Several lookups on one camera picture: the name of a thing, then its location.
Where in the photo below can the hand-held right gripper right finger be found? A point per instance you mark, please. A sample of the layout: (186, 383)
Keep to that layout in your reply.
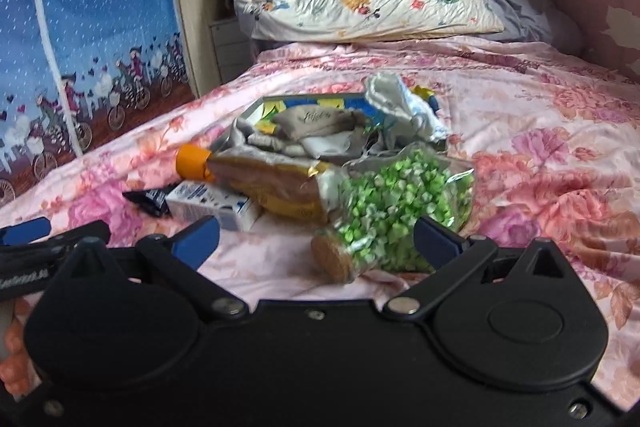
(435, 242)

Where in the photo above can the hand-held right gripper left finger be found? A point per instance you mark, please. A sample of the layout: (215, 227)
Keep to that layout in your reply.
(195, 239)

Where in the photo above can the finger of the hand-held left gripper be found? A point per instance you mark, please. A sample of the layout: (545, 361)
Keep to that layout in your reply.
(80, 234)
(25, 231)

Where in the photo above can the grey cloth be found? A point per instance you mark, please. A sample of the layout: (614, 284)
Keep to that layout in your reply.
(320, 147)

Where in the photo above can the blue and yellow tin box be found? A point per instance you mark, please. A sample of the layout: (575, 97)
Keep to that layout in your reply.
(300, 99)

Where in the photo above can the white and blue carton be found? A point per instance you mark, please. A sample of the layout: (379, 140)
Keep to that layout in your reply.
(215, 204)

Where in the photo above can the glass jar of green paper stars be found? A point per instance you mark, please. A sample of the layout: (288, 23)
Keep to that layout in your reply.
(395, 207)

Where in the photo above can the black snack packet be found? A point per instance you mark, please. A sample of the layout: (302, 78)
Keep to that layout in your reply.
(147, 202)

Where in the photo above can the yellow bottle with orange cap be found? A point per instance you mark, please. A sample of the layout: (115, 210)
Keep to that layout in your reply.
(275, 187)

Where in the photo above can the pink floral bed sheet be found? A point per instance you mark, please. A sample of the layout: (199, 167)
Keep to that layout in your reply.
(525, 132)

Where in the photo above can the beige fabric pouch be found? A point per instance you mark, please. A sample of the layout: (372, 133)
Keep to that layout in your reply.
(320, 119)

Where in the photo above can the white drawer cabinet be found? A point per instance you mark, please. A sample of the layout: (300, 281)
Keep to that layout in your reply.
(230, 52)

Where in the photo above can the printed wardrobe curtain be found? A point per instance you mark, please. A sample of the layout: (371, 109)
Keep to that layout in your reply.
(90, 32)

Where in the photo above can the grey pillow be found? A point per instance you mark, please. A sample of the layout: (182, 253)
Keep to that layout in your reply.
(525, 7)

